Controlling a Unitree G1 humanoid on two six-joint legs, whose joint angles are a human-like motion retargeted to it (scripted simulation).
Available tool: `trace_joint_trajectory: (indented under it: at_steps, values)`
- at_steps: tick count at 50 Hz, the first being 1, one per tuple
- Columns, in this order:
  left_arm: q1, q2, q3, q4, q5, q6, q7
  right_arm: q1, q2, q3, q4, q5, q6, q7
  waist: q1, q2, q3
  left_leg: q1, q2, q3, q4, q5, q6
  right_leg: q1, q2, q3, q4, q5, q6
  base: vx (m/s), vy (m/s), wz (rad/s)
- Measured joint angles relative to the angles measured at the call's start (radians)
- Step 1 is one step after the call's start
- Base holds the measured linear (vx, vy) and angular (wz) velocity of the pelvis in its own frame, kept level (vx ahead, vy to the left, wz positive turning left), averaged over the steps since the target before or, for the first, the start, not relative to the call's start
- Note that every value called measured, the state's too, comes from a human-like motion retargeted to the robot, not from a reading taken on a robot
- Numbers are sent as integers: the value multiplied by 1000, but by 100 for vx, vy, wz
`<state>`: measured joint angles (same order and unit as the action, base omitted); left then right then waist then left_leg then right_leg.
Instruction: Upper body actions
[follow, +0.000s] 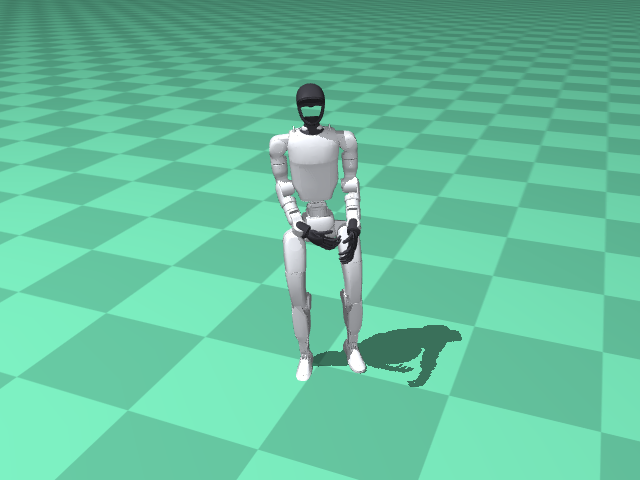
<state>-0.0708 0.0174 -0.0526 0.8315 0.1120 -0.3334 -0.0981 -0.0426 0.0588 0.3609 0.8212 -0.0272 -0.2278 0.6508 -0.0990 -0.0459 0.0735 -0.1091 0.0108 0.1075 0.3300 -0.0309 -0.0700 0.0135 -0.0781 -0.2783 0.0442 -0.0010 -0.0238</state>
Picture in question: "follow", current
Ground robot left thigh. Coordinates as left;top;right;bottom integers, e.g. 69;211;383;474
334;220;362;309

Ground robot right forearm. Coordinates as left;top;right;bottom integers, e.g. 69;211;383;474
275;183;306;237

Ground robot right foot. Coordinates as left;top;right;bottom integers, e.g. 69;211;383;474
296;350;314;381

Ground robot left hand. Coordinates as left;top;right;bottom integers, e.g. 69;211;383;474
338;218;361;264

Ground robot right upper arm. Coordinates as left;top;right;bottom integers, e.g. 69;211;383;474
269;133;295;197

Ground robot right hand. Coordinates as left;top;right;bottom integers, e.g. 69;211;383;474
296;221;341;250

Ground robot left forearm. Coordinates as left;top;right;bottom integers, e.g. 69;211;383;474
344;177;361;230

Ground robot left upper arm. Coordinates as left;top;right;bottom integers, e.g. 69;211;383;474
335;130;358;193

